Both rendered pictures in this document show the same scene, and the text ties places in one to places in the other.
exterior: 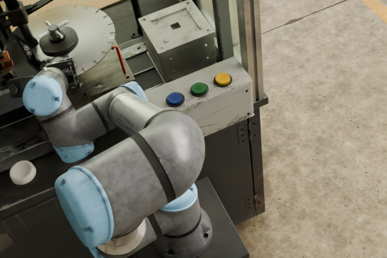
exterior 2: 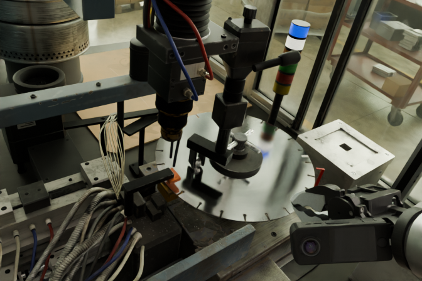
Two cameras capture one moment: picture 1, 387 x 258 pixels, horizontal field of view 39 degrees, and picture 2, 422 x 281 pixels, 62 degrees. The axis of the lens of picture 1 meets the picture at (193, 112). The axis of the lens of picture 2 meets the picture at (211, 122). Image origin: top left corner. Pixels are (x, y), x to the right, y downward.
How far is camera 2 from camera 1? 115 cm
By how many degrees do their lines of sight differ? 24
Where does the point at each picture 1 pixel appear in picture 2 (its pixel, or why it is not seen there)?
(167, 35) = (345, 157)
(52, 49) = (238, 167)
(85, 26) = (259, 140)
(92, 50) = (292, 172)
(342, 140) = not seen: hidden behind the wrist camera
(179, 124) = not seen: outside the picture
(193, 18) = (359, 140)
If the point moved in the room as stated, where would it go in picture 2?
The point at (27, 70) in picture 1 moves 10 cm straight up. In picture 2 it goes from (214, 199) to (223, 157)
